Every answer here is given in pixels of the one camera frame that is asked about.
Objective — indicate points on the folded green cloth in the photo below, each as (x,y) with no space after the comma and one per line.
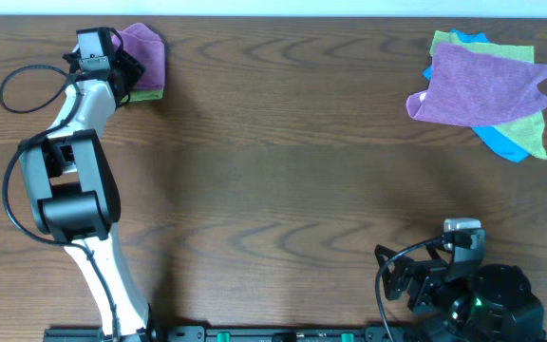
(146,95)

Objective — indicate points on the green cloth in pile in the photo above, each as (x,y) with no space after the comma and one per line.
(526,132)

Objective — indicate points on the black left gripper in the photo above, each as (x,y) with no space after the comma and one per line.
(127,69)

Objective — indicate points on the purple cloth in pile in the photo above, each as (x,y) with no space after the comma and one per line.
(468,89)

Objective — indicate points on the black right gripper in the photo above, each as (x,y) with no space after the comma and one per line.
(427,273)

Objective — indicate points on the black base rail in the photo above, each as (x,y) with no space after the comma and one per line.
(203,334)

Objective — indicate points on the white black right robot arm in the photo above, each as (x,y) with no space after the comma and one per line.
(462,299)

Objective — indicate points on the blue cloth in pile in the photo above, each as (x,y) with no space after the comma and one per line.
(490,136)

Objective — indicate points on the purple microfiber cloth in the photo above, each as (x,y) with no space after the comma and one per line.
(147,47)

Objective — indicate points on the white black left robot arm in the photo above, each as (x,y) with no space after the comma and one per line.
(72,193)

